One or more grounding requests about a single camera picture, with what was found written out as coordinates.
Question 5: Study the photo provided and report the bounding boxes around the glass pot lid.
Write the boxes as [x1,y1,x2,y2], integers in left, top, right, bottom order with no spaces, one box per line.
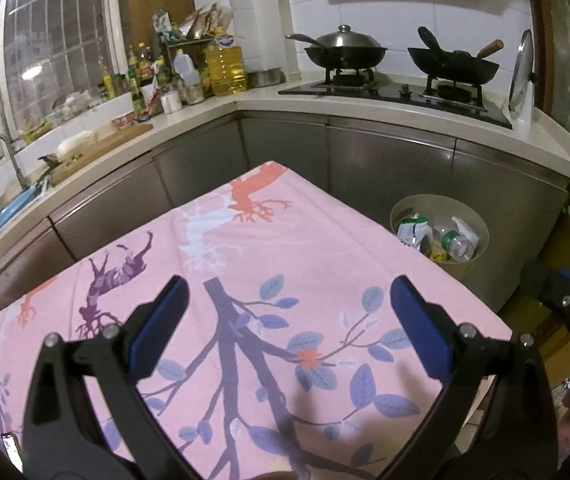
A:
[508,29,536,121]

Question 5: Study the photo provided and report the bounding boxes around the black smartphone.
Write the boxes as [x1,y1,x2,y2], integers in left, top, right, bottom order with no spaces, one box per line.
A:
[2,432,24,472]

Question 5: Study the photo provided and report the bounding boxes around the pink printed tablecloth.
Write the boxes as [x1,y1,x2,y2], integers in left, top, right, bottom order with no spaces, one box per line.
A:
[0,161,513,480]

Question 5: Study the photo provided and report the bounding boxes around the black gas stove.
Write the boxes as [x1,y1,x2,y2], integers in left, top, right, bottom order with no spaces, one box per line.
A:
[278,77,514,129]

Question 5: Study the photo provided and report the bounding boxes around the blue plate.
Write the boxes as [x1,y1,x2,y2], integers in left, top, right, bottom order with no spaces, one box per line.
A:
[0,185,42,236]

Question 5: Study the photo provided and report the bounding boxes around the large wooden board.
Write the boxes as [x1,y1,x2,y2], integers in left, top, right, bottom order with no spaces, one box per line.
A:
[124,0,196,61]

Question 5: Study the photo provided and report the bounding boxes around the crushed clear plastic bottle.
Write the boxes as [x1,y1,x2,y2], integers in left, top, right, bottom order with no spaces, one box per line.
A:
[435,216,480,264]

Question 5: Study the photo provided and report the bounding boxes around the barred window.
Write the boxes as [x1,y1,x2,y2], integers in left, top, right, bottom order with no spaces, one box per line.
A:
[0,0,122,128]

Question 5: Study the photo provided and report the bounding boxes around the white radish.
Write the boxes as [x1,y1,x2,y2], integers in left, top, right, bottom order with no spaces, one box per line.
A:
[57,130,98,157]

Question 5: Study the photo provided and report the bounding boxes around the stack of food packets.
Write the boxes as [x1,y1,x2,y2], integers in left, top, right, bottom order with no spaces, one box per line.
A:
[180,4,234,41]

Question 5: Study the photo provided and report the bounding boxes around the gooseneck steel faucet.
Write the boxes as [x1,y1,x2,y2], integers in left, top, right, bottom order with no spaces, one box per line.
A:
[0,133,30,192]

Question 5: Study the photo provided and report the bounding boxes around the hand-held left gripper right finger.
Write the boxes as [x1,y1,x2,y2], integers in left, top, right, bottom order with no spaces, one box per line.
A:
[390,274,560,480]

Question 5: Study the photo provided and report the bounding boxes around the steel bowl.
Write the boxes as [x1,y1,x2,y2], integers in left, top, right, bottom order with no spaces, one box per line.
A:
[248,67,286,87]

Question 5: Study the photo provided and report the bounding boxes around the white jar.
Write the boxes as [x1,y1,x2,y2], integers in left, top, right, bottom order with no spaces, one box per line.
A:
[161,91,184,115]

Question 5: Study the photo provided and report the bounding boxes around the white plastic jug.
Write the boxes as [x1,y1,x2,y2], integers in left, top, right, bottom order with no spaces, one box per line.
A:
[174,49,204,106]

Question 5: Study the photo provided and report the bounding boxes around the black wok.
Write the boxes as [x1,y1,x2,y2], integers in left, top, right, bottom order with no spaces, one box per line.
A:
[407,26,505,86]

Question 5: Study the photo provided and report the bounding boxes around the yellow cooking oil bottle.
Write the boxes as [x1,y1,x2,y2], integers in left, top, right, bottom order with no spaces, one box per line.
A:
[204,34,247,97]

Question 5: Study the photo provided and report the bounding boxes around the beige trash bin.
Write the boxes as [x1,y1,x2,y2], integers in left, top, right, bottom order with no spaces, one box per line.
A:
[390,194,491,283]

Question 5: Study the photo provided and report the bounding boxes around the row of sauce bottles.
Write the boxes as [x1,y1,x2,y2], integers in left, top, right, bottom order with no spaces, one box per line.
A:
[99,42,166,112]

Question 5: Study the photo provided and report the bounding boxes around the flat wooden cutting board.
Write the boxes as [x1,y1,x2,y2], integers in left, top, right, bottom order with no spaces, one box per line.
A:
[47,122,154,187]

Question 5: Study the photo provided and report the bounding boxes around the green white snack bag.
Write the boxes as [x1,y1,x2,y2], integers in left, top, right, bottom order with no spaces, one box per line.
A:
[396,213,436,252]

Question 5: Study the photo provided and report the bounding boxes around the grey kitchen counter cabinet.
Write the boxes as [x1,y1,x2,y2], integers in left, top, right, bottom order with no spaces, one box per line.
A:
[0,75,570,321]

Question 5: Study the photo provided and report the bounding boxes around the wok with steel lid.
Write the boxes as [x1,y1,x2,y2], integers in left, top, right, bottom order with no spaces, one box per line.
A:
[285,25,388,69]

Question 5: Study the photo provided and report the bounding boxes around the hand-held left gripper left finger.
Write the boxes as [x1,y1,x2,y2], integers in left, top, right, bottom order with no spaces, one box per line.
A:
[21,275,200,480]

